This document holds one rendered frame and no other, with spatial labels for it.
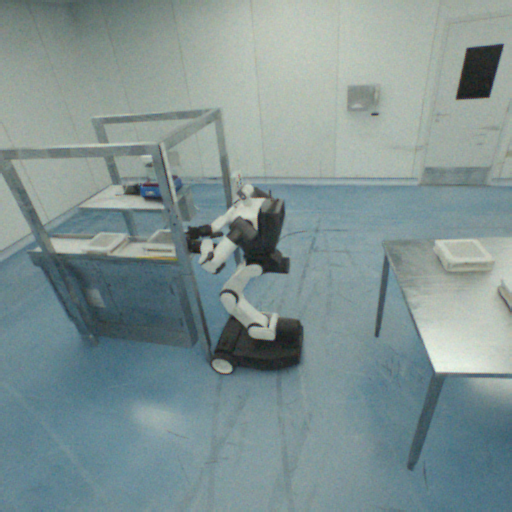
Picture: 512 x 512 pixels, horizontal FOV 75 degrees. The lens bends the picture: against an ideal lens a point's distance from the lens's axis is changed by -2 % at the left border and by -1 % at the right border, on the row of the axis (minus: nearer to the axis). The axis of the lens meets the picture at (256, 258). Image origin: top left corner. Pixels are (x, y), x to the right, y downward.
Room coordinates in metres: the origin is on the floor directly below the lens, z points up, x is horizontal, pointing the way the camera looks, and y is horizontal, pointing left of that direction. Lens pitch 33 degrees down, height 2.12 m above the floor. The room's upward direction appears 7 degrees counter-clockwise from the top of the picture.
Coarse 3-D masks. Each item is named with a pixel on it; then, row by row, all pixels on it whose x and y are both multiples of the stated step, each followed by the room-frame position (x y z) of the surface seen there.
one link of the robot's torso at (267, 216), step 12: (240, 204) 1.94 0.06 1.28; (252, 204) 1.91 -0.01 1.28; (264, 204) 1.89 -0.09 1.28; (276, 204) 1.87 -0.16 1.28; (252, 216) 1.77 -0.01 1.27; (264, 216) 1.77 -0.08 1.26; (276, 216) 1.75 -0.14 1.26; (264, 228) 1.78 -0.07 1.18; (276, 228) 1.76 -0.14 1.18; (264, 240) 1.78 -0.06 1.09; (276, 240) 1.76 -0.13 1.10; (252, 252) 1.81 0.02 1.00; (264, 252) 1.80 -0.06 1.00
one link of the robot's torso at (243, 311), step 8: (224, 296) 1.88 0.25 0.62; (232, 296) 1.87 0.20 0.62; (240, 296) 2.00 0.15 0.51; (224, 304) 1.88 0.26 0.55; (232, 304) 1.86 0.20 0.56; (240, 304) 1.92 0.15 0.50; (248, 304) 1.96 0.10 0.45; (232, 312) 1.88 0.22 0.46; (240, 312) 1.89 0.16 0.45; (248, 312) 1.90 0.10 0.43; (256, 312) 1.94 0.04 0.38; (240, 320) 1.90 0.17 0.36; (248, 320) 1.88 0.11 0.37; (256, 320) 1.87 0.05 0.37; (264, 320) 1.90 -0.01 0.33; (248, 328) 1.86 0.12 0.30
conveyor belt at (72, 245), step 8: (56, 240) 2.49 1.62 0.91; (64, 240) 2.48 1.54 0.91; (72, 240) 2.46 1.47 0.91; (80, 240) 2.44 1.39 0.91; (88, 240) 2.43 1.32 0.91; (56, 248) 2.35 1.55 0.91; (64, 248) 2.34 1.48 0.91; (72, 248) 2.32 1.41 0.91; (128, 248) 2.22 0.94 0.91; (136, 248) 2.20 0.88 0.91; (144, 256) 2.07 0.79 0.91; (152, 256) 2.06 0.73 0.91; (160, 256) 2.04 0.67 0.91; (168, 256) 2.03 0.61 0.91; (176, 256) 2.02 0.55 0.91
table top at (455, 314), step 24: (384, 240) 1.95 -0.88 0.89; (408, 240) 1.92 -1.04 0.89; (432, 240) 1.88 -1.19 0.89; (480, 240) 1.82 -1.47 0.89; (504, 240) 1.79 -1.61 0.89; (408, 264) 1.65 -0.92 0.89; (432, 264) 1.62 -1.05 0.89; (504, 264) 1.54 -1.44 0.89; (408, 288) 1.43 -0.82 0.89; (432, 288) 1.40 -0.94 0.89; (456, 288) 1.38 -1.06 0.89; (480, 288) 1.36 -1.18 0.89; (432, 312) 1.22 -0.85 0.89; (456, 312) 1.20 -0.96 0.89; (480, 312) 1.18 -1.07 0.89; (504, 312) 1.17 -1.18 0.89; (432, 336) 1.07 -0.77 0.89; (456, 336) 1.05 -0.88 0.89; (480, 336) 1.04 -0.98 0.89; (504, 336) 1.02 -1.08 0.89; (432, 360) 0.94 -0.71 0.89; (456, 360) 0.92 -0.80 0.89; (480, 360) 0.91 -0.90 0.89; (504, 360) 0.90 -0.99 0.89
